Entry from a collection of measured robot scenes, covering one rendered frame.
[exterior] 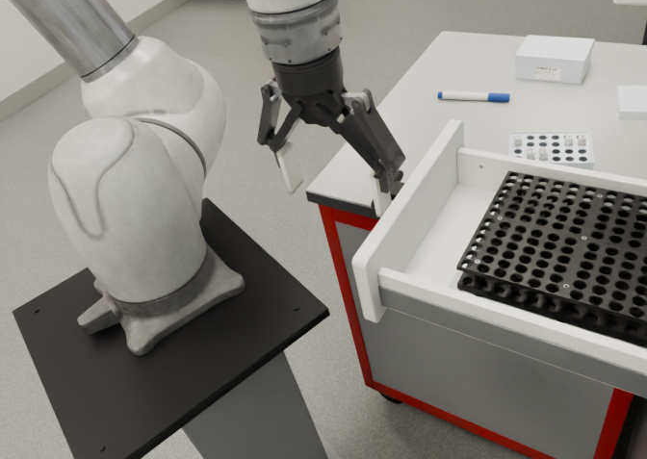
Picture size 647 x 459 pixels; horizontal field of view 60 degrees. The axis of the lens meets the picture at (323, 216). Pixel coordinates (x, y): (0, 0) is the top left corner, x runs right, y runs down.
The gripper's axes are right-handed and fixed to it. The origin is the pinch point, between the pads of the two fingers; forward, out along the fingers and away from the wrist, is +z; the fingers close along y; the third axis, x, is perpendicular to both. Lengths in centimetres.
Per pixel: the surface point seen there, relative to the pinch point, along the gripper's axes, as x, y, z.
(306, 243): 59, -66, 91
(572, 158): 30.5, 22.9, 11.8
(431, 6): 252, -101, 91
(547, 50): 60, 11, 10
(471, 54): 65, -6, 15
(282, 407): -13.7, -12.3, 43.3
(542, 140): 33.3, 17.6, 11.5
